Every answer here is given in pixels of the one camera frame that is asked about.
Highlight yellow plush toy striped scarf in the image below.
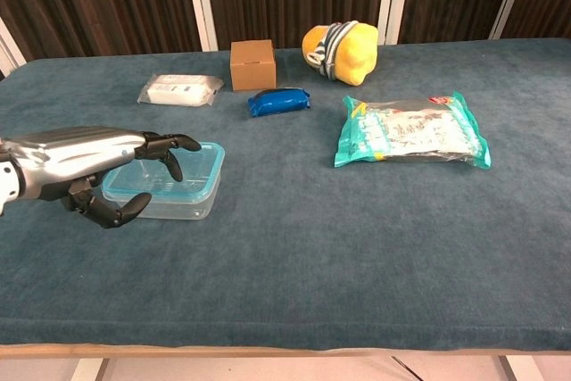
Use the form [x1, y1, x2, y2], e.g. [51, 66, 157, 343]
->
[301, 20, 380, 87]

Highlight teal translucent plastic lid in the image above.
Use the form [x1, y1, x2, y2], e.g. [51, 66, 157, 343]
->
[101, 141, 226, 203]

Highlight blue foil packet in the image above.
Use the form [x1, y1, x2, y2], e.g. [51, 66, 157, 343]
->
[246, 87, 313, 120]

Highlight clear packet of white wipes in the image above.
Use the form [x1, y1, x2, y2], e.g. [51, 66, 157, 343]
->
[136, 73, 225, 110]

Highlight clear plastic food container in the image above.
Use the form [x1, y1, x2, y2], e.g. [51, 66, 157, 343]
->
[103, 166, 223, 222]

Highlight green white snack bag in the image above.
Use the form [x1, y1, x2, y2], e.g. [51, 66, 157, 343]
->
[334, 90, 494, 170]

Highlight small brown cardboard box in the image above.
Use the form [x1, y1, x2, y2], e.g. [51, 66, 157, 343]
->
[229, 39, 278, 93]

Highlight blue velvet tablecloth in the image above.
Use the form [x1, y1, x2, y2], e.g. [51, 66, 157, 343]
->
[0, 37, 571, 352]

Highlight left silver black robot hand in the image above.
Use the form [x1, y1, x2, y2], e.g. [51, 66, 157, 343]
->
[0, 126, 203, 230]

